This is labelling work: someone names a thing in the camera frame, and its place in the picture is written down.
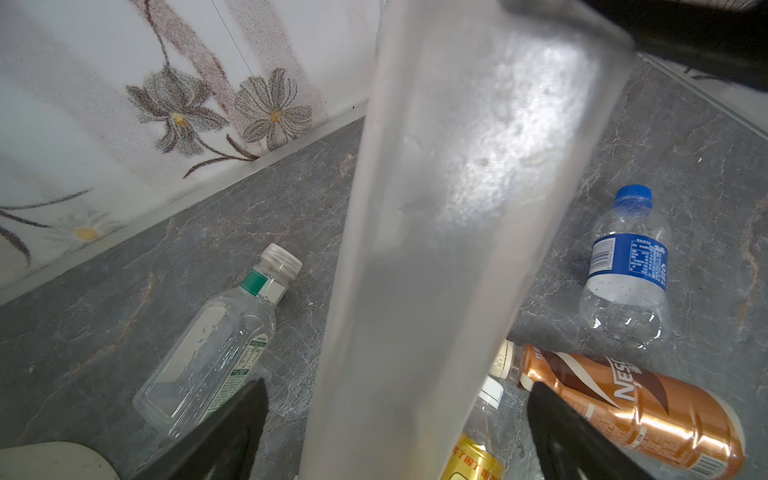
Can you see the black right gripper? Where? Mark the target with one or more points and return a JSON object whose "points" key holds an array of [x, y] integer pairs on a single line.
{"points": [[730, 44]]}

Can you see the yellow red tea bottle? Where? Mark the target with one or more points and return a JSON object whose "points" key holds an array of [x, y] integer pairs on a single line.
{"points": [[475, 454]]}

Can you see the clear green-band square bottle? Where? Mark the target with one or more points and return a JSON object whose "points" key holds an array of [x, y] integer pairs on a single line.
{"points": [[212, 358]]}

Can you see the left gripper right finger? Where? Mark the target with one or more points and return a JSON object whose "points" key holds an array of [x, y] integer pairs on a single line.
{"points": [[568, 446]]}

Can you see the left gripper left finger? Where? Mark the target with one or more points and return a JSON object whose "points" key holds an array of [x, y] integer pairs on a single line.
{"points": [[223, 446]]}

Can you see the blue-label water bottle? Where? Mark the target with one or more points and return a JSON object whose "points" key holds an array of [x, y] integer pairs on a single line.
{"points": [[625, 296]]}

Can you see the frosted square bottle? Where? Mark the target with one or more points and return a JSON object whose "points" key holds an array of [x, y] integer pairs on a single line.
{"points": [[482, 118]]}

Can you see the copper Nescafe bottle right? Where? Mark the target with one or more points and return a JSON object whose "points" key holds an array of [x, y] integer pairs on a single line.
{"points": [[674, 422]]}

